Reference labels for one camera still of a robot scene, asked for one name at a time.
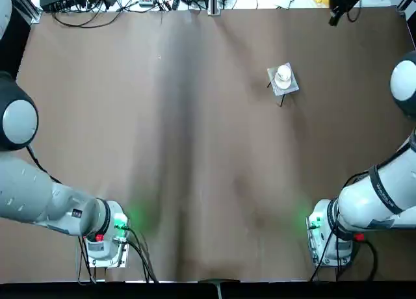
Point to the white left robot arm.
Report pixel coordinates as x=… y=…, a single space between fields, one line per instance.
x=26 y=195

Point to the small grey hub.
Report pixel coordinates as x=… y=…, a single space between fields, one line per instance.
x=146 y=0

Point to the aluminium profile post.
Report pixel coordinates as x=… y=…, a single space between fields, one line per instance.
x=214 y=3

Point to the black metal tripod stand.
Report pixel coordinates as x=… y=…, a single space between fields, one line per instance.
x=282 y=100

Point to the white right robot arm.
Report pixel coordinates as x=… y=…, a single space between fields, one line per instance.
x=373 y=201

